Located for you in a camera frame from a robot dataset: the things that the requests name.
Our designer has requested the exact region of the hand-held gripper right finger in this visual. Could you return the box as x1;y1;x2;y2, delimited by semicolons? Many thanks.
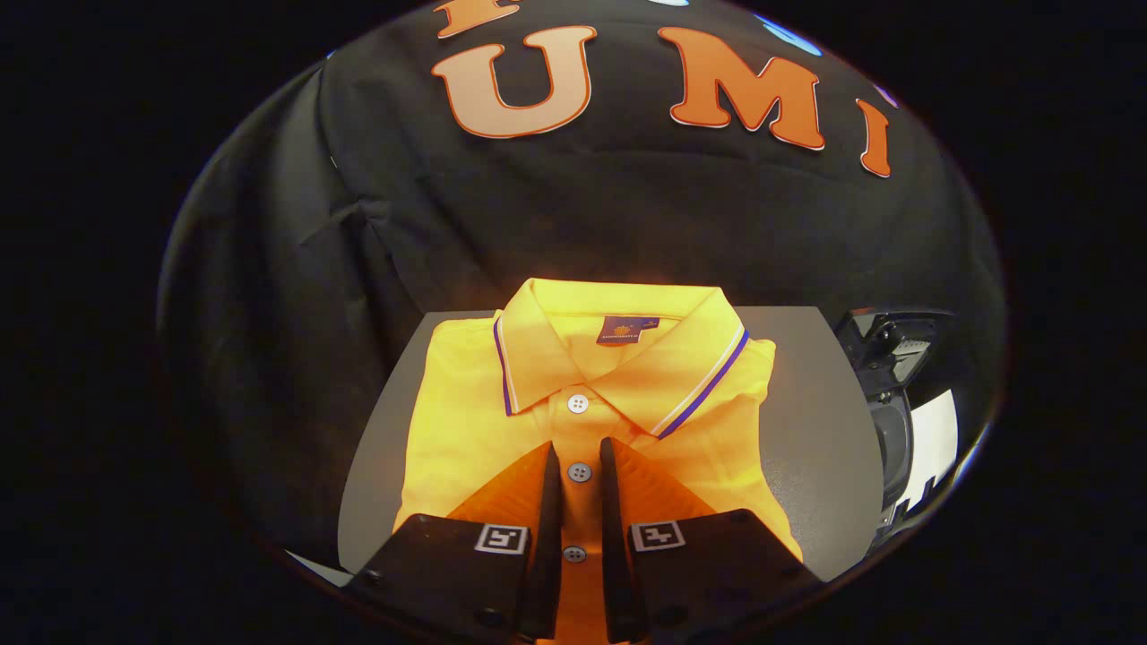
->
599;437;821;645

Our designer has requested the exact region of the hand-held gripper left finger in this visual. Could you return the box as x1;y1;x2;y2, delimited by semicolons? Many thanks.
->
345;439;565;645

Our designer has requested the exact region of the yellow polo shirt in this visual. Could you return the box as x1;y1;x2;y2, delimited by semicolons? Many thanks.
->
392;278;805;645

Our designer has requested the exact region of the grey washing machine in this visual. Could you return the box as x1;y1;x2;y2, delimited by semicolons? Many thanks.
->
833;307;960;540

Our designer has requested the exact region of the clear washing machine lid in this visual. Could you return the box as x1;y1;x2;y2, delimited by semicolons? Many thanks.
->
833;307;958;397

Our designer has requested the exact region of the grey platform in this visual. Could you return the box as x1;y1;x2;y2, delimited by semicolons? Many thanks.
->
336;306;886;583

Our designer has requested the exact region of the black backdrop cloth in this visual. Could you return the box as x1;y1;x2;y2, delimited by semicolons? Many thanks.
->
157;0;1009;574

